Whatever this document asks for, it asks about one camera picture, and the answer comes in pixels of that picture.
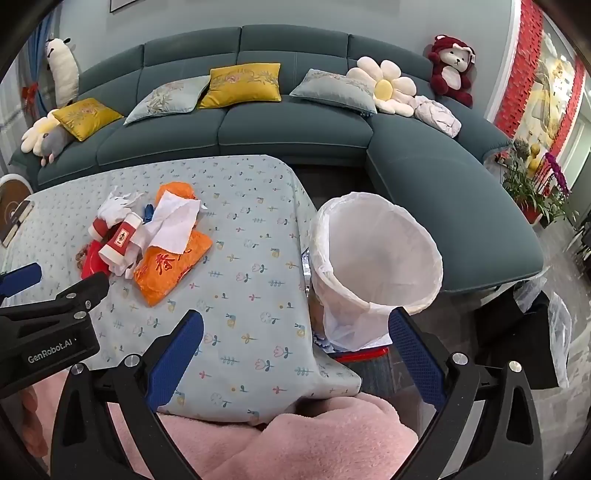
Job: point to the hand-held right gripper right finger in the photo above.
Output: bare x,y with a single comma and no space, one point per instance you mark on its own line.
415,355

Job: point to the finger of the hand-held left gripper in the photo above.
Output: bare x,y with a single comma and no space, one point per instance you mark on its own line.
21,279
83,293

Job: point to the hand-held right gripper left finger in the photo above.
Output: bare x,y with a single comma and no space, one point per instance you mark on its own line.
178,355

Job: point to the orange plastic bag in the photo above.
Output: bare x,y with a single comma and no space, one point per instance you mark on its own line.
171,272

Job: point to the white knit glove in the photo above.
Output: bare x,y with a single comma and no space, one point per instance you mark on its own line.
115,206

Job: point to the trash bin with white liner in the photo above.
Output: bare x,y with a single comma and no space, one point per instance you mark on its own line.
374,249

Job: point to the red plastic basket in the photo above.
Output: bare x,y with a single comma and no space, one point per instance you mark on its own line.
364,354

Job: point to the red and white paper cup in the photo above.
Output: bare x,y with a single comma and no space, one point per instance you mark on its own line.
121,237

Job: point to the white crumpled tissue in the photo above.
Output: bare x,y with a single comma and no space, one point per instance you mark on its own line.
173,221

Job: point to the floral light blue tablecloth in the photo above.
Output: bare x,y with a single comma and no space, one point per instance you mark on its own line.
249,258

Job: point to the pink fleece blanket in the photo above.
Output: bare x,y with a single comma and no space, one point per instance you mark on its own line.
323,443

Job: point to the grey plush toy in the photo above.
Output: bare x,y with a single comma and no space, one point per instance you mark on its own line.
53,143

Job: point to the white daisy plush cushion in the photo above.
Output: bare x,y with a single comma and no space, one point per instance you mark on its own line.
383,87
39,134

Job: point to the clear plastic bag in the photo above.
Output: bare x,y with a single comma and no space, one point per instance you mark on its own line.
558,323

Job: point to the yellow embroidered cushion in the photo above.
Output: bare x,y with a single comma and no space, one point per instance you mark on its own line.
242,85
85,117

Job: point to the green potted plant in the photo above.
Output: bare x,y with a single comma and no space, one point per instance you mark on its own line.
521,184

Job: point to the long white plush toy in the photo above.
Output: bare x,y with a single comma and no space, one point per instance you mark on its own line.
62,71

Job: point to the light blue embroidered cushion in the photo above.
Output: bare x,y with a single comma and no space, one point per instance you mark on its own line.
168,99
334,92

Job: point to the blue curtain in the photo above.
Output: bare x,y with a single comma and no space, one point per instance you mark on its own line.
39,60

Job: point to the purple orchid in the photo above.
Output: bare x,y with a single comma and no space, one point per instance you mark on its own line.
558,173

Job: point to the teal corner sofa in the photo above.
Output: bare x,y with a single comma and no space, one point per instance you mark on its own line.
295,129

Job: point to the red bear plush toy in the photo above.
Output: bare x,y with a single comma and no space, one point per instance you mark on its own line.
450,69

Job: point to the wall picture frame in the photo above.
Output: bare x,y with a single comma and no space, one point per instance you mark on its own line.
129,3

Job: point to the red wall decoration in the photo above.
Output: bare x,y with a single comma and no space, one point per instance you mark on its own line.
517,69

